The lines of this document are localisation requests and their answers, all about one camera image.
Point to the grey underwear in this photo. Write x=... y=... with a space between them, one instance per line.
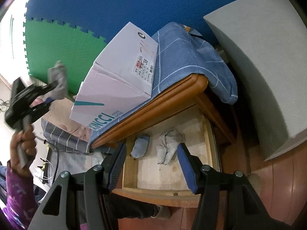
x=58 y=73

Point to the floral beige pillow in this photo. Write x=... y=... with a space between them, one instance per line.
x=59 y=116

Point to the light blue rolled underwear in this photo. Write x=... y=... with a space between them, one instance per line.
x=140 y=147

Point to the purple sleeved left forearm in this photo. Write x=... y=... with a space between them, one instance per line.
x=21 y=204

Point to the blue checked cloth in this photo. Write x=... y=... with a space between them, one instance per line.
x=186 y=66

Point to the white knitted garment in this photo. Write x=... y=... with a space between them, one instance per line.
x=167 y=146

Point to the grey striped bedding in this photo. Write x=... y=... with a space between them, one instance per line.
x=63 y=141

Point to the white XINCCI shoe box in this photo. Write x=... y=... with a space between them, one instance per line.
x=120 y=79

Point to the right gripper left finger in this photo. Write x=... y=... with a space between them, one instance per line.
x=61 y=206

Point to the blue foam mat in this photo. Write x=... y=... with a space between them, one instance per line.
x=105 y=18

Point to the person's left hand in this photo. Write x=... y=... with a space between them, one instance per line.
x=25 y=140

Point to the wooden nightstand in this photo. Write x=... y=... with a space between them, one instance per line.
x=144 y=180

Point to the green foam mat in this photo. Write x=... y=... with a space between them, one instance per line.
x=47 y=43

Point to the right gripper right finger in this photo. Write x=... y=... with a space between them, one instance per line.
x=244 y=208

